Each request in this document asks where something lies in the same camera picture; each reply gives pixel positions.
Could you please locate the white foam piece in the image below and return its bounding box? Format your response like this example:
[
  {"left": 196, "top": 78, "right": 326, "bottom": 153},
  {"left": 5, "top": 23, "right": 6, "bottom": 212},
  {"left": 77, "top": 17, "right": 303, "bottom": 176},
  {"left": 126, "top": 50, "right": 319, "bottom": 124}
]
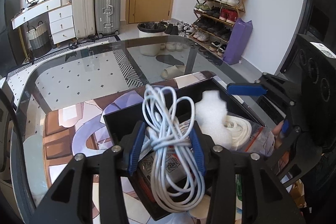
[{"left": 195, "top": 90, "right": 232, "bottom": 149}]

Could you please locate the bagged cream rope coil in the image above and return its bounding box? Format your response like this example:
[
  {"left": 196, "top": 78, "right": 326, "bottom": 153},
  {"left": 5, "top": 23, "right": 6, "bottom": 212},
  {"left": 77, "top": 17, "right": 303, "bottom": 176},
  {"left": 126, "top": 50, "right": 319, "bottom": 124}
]
[{"left": 224, "top": 114, "right": 275, "bottom": 156}]

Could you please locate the white charging cable bundle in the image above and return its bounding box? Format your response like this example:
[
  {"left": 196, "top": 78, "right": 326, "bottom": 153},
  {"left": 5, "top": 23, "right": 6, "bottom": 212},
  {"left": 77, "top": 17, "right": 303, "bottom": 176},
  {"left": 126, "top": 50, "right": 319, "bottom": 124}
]
[{"left": 141, "top": 84, "right": 206, "bottom": 214}]

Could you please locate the white green medicine packet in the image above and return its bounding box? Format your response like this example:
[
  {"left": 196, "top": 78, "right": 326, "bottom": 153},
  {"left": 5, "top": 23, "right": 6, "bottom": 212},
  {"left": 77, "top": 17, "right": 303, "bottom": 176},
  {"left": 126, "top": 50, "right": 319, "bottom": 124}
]
[{"left": 235, "top": 174, "right": 242, "bottom": 201}]

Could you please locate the person right hand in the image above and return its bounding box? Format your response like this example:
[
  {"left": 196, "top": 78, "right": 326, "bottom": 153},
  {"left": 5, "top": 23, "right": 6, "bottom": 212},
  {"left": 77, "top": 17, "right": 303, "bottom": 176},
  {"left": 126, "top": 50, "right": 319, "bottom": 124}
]
[{"left": 272, "top": 121, "right": 284, "bottom": 137}]

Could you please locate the purple paper bag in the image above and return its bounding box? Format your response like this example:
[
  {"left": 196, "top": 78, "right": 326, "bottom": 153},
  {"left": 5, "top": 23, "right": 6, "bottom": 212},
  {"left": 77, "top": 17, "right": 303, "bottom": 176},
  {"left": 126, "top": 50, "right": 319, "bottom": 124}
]
[{"left": 223, "top": 18, "right": 253, "bottom": 65}]

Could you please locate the beige slipper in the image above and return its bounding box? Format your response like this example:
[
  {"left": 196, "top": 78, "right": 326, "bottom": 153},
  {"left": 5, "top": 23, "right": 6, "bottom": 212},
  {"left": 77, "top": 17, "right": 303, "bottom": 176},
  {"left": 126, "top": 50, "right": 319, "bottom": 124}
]
[{"left": 161, "top": 65, "right": 186, "bottom": 80}]

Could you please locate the anime printed desk mat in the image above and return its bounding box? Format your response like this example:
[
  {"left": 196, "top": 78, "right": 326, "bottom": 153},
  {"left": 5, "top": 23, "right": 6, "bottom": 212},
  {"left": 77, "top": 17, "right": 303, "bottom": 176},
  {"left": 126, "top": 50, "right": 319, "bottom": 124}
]
[{"left": 43, "top": 71, "right": 213, "bottom": 223}]

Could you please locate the wooden shoe rack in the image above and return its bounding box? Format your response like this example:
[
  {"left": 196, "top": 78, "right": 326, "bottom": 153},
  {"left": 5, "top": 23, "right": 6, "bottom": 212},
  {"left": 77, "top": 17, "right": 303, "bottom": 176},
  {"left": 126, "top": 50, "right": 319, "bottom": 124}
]
[{"left": 189, "top": 0, "right": 245, "bottom": 58}]

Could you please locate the black cardboard box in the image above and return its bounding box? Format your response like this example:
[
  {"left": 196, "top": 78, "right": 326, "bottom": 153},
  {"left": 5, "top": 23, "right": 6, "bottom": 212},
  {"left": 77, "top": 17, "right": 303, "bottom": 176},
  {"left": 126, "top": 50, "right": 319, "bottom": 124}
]
[{"left": 104, "top": 77, "right": 264, "bottom": 220}]

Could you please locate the white trash bin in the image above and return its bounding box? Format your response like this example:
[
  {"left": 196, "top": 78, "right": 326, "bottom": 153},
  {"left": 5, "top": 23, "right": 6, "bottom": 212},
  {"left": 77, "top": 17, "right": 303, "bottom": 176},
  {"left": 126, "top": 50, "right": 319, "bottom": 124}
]
[{"left": 137, "top": 21, "right": 167, "bottom": 57}]

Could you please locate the silver suitcase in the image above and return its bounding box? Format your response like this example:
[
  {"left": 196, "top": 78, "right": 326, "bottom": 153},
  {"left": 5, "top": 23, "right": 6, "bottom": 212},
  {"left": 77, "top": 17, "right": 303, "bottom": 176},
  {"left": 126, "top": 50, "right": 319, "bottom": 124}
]
[{"left": 94, "top": 0, "right": 121, "bottom": 36}]

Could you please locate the woven laundry basket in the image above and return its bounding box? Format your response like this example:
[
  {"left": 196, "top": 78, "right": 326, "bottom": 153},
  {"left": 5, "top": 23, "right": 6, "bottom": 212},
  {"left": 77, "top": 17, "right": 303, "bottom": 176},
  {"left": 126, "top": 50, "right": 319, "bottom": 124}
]
[{"left": 27, "top": 20, "right": 51, "bottom": 58}]

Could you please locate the white suitcase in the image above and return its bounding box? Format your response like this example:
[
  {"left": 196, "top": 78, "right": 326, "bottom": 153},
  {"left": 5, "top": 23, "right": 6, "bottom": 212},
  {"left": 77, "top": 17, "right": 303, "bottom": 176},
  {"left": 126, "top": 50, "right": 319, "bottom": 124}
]
[{"left": 72, "top": 0, "right": 96, "bottom": 39}]

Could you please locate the white vanity desk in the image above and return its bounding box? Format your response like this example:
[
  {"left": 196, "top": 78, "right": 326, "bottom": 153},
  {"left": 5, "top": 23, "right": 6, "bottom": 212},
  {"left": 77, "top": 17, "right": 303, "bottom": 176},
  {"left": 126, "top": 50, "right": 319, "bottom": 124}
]
[{"left": 11, "top": 0, "right": 76, "bottom": 44}]

